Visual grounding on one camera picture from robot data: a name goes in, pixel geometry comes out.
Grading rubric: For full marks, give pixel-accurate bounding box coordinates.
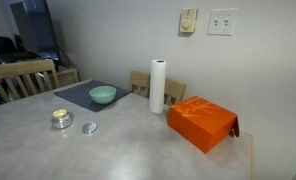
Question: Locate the round silver lid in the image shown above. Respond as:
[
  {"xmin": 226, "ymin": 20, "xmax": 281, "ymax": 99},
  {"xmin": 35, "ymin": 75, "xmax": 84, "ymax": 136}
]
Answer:
[{"xmin": 81, "ymin": 121, "xmax": 99, "ymax": 135}]

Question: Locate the silver container with yellow candle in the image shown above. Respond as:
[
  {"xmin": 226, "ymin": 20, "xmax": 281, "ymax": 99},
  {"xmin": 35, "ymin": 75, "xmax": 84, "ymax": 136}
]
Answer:
[{"xmin": 50, "ymin": 108, "xmax": 74, "ymax": 130}]

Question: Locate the white paper towel roll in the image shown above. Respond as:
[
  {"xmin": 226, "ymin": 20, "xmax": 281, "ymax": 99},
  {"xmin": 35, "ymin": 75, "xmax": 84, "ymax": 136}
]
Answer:
[{"xmin": 148, "ymin": 59, "xmax": 167, "ymax": 114}]

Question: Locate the wooden chair with slatted back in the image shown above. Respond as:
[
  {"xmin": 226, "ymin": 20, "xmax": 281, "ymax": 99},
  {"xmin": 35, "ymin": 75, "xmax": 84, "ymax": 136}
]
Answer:
[{"xmin": 127, "ymin": 70, "xmax": 188, "ymax": 107}]

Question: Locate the teal bowl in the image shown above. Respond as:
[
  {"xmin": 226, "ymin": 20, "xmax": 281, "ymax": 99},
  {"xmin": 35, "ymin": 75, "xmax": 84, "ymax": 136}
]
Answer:
[{"xmin": 88, "ymin": 85, "xmax": 118, "ymax": 105}]

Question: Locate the orange cardboard box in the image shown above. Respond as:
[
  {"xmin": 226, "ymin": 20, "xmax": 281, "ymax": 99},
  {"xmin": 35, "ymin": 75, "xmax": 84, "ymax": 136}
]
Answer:
[{"xmin": 167, "ymin": 95, "xmax": 241, "ymax": 155}]

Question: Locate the dark blue cloth placemat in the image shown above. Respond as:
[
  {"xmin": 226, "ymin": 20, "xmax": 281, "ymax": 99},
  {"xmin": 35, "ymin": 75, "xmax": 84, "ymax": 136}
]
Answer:
[{"xmin": 53, "ymin": 79, "xmax": 132, "ymax": 113}]

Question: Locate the light wooden side cabinet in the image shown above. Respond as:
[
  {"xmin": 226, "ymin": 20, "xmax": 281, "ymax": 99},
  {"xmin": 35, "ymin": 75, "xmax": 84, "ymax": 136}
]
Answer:
[{"xmin": 56, "ymin": 65, "xmax": 81, "ymax": 88}]

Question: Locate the wooden chair with grey seat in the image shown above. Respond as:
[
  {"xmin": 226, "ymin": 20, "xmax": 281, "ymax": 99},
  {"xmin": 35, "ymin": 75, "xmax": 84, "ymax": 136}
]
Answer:
[{"xmin": 0, "ymin": 59, "xmax": 61, "ymax": 104}]

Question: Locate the dark flat screen panel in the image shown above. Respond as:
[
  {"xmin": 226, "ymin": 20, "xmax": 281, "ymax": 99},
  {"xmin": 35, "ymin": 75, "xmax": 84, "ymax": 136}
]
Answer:
[{"xmin": 9, "ymin": 0, "xmax": 59, "ymax": 56}]

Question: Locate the black backpack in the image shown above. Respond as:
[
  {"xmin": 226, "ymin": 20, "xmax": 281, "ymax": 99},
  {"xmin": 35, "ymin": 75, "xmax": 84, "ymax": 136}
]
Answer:
[{"xmin": 0, "ymin": 36, "xmax": 18, "ymax": 56}]

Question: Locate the beige wall thermostat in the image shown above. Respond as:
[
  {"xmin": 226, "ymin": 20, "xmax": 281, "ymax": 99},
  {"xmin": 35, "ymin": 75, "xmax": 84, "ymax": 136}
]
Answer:
[{"xmin": 179, "ymin": 7, "xmax": 199, "ymax": 34}]

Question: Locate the white light switch plate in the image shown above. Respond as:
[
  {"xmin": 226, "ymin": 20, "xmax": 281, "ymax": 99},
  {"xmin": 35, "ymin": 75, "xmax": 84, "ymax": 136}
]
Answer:
[{"xmin": 206, "ymin": 8, "xmax": 239, "ymax": 37}]

